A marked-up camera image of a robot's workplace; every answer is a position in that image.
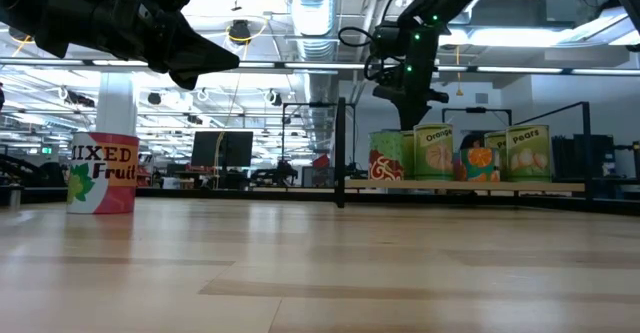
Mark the black computer monitor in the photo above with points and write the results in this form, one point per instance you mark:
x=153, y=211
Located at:
x=222, y=148

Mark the silver ventilation duct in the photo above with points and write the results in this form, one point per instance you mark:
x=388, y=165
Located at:
x=312, y=8

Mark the small teal orange can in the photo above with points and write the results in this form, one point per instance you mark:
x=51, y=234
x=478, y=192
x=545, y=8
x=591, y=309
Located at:
x=480, y=165

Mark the red box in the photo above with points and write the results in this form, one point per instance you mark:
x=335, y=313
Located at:
x=321, y=162

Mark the green oranges can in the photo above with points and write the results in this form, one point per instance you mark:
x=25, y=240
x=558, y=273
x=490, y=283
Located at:
x=434, y=155

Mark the green pears can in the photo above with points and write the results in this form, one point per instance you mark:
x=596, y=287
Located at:
x=496, y=139
x=528, y=155

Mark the wooden shelf with black frame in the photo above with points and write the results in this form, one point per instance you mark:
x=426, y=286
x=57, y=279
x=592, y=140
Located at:
x=550, y=187

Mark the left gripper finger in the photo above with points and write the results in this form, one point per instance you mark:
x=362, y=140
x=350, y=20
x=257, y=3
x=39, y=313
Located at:
x=190, y=53
x=190, y=79

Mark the mixed fruit can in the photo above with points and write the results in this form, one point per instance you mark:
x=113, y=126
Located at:
x=102, y=173

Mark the green strawberry can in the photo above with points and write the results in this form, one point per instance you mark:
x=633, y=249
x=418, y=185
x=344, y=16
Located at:
x=386, y=158

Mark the white pillar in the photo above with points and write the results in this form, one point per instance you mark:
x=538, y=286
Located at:
x=116, y=103

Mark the black equipment rack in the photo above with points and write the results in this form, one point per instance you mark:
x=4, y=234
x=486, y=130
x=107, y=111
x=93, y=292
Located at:
x=570, y=155

